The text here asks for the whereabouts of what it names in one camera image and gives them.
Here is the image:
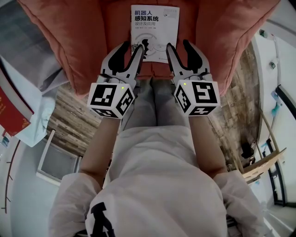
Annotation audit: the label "small black object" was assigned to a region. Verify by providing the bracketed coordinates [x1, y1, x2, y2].
[241, 142, 255, 159]

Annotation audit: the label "wooden stick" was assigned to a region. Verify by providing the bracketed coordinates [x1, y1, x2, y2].
[259, 108, 281, 154]

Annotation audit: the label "white paperback book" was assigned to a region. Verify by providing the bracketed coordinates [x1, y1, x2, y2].
[130, 4, 180, 64]

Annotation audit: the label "red-capped plastic bottle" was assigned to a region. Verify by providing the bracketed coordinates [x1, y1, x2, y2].
[0, 131, 11, 149]

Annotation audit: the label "pink cushioned armchair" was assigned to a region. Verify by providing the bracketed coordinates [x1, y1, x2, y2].
[17, 0, 282, 100]

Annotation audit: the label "white shelf frame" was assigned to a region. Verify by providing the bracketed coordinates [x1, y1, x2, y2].
[36, 129, 83, 186]

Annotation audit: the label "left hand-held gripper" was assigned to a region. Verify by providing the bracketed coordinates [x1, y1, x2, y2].
[86, 41, 145, 120]

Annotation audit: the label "wooden board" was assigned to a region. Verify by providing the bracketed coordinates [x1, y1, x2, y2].
[242, 148, 288, 185]

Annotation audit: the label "person's right forearm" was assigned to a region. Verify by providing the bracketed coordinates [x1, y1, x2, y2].
[188, 113, 228, 179]

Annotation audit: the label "pale blue table cloth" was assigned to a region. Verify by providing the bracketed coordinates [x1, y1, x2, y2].
[0, 2, 70, 148]

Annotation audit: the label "red hardcover book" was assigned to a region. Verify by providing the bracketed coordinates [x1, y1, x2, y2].
[0, 67, 35, 137]

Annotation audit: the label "person's white sweatshirt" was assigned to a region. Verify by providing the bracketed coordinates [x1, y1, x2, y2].
[48, 126, 273, 237]

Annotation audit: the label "black window frame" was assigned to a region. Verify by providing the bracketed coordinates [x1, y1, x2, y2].
[265, 84, 296, 207]

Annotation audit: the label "person's left forearm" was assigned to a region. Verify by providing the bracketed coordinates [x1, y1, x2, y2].
[79, 114, 121, 184]

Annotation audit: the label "person's light jeans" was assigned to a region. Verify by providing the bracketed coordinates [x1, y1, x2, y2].
[120, 77, 191, 137]

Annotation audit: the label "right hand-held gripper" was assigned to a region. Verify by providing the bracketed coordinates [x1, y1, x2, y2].
[166, 39, 222, 117]

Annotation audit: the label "teal brush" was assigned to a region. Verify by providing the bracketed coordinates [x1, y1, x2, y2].
[271, 101, 282, 117]

